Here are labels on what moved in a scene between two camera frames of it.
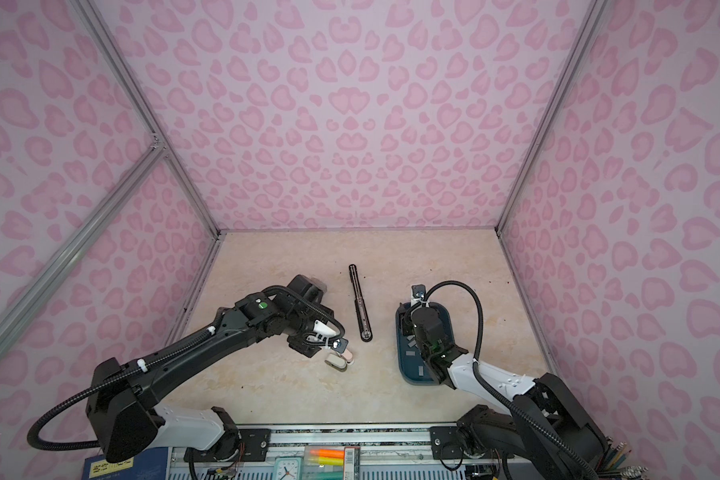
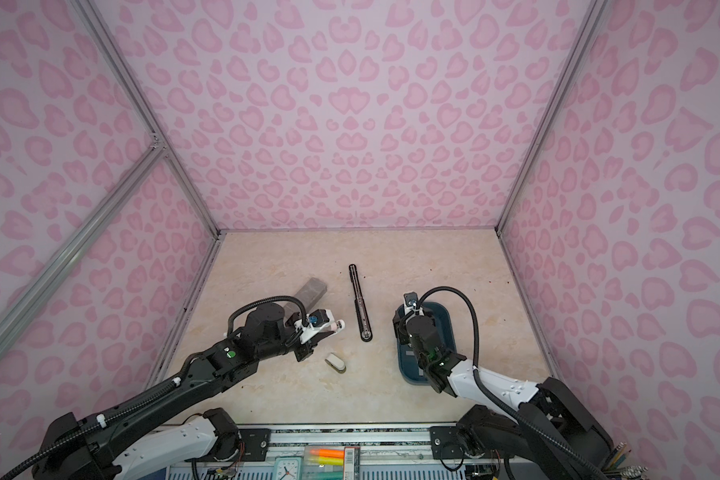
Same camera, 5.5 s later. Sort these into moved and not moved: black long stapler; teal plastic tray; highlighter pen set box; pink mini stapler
Moved: pink mini stapler
Not moved: black long stapler; highlighter pen set box; teal plastic tray
